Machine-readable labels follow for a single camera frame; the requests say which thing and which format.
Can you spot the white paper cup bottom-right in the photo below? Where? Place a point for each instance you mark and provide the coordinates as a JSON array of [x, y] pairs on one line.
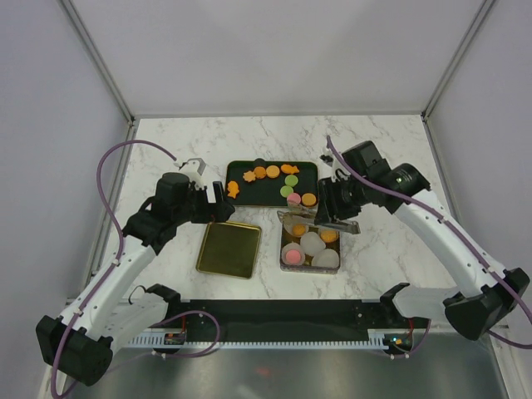
[[328, 258]]

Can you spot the green macaron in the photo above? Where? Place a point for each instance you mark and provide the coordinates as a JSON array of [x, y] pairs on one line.
[[291, 180], [286, 191]]

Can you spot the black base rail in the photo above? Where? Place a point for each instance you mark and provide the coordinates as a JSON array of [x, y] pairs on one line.
[[293, 321]]

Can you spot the gold cookie tin box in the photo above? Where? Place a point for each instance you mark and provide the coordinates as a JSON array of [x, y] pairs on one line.
[[306, 267]]

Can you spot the orange fish cookie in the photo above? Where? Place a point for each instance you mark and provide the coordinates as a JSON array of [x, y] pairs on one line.
[[233, 189], [289, 169]]

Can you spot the white paper cup centre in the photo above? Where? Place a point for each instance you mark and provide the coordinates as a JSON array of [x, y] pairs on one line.
[[312, 244]]

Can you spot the aluminium frame post left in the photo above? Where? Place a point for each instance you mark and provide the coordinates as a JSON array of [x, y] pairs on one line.
[[84, 36]]

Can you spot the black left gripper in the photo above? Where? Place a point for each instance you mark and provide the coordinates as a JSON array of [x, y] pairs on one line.
[[218, 212]]

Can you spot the green macaron lower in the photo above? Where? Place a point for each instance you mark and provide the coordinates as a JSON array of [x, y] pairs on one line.
[[286, 191]]

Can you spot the metal serving tongs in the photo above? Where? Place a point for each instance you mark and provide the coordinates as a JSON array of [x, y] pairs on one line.
[[298, 214]]

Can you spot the green macaron upper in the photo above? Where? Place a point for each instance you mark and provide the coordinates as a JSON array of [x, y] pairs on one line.
[[291, 180]]

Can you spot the pink cookie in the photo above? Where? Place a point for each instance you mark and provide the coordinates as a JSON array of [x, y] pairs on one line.
[[293, 256], [294, 199]]

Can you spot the orange fish cookie upper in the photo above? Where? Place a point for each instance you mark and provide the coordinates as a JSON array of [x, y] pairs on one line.
[[289, 169]]

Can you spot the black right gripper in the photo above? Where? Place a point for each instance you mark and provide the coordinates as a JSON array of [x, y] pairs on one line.
[[327, 192]]

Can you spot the white paper cup bottom-left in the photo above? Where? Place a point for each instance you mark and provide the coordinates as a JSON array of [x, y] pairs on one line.
[[292, 246]]

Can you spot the aluminium frame post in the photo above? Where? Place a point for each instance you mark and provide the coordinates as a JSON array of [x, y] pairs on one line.
[[481, 15], [84, 36]]

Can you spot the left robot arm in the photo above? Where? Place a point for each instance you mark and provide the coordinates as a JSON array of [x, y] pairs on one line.
[[83, 339]]

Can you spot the orange swirl cookie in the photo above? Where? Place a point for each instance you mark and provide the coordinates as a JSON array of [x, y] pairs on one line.
[[299, 230]]

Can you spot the chocolate chip cookie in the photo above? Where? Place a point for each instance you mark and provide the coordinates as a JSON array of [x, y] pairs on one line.
[[260, 172]]

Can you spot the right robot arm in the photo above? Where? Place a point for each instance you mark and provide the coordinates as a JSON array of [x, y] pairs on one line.
[[485, 290]]

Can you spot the gold tin lid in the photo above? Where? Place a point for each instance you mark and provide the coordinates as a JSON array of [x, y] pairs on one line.
[[229, 249]]

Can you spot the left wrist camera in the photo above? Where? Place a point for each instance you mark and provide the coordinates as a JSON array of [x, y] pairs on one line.
[[194, 168]]

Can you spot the tan sandwich cookie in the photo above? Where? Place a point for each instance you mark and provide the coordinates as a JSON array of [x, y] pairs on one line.
[[329, 236], [308, 199], [272, 171]]

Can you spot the orange fish cookie left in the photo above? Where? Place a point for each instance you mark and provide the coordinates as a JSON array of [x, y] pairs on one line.
[[233, 189]]

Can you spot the orange flower cookie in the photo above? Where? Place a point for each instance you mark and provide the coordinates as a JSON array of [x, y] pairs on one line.
[[249, 176]]

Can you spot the aluminium frame post right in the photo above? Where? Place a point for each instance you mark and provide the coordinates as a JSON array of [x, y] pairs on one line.
[[481, 15]]

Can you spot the dark green serving tray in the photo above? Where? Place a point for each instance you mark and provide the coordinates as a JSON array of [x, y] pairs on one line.
[[265, 192]]

